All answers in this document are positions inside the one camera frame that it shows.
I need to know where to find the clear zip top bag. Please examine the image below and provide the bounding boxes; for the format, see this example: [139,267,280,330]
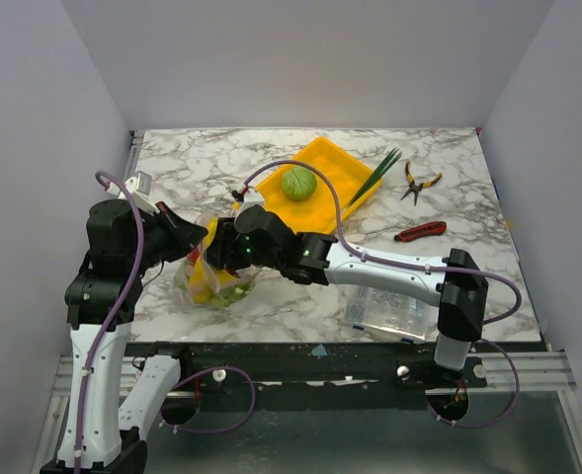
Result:
[174,213,260,308]

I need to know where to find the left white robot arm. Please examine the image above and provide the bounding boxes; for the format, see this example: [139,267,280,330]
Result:
[41,199,208,473]

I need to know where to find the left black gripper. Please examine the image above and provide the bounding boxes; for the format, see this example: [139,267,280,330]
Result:
[127,200,209,273]

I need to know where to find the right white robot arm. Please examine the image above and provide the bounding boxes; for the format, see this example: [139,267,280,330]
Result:
[205,205,489,387]

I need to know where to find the green cabbage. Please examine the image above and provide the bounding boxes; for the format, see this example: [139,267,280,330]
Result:
[282,166,317,201]

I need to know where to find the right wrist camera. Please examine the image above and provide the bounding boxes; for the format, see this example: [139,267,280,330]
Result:
[231,186,265,216]

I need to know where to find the clear plastic screw box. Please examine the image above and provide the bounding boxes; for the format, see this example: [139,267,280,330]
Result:
[344,286,435,344]

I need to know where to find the yellow plastic tray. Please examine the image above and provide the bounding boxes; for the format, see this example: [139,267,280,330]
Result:
[257,137,382,234]

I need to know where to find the celery stalk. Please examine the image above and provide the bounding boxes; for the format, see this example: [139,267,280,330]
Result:
[207,276,255,308]

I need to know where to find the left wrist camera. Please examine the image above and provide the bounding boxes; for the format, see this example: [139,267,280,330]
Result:
[125,171,159,215]

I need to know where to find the red utility knife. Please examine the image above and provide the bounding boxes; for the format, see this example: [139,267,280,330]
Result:
[393,221,447,243]

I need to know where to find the green chives bunch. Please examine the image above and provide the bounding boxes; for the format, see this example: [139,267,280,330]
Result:
[347,147,402,207]

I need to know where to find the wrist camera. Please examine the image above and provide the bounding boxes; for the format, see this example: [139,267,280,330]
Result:
[125,171,159,215]
[231,186,265,216]

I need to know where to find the yellow handled pliers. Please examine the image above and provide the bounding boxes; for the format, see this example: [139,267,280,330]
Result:
[400,160,443,204]

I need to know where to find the yellow banana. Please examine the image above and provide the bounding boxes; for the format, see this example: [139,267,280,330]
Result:
[188,213,220,304]

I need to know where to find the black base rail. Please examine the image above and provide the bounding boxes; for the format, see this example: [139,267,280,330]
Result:
[125,343,487,413]

